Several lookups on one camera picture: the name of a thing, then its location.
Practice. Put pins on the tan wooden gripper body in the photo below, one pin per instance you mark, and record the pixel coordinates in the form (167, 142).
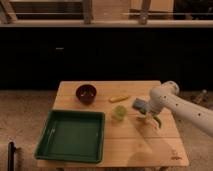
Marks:
(145, 118)

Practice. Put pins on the green plastic tray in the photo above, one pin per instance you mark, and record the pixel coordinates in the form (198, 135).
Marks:
(73, 136)

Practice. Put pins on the dark purple bowl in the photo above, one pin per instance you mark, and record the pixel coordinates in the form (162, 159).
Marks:
(86, 94)

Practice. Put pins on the small green cup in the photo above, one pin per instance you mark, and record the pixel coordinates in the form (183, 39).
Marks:
(120, 112)

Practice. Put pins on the blue sponge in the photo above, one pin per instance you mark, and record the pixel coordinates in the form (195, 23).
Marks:
(140, 105)

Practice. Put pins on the black post at floor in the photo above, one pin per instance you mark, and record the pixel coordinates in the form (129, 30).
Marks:
(11, 152)

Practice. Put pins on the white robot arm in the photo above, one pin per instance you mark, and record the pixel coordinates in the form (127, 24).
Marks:
(166, 96)

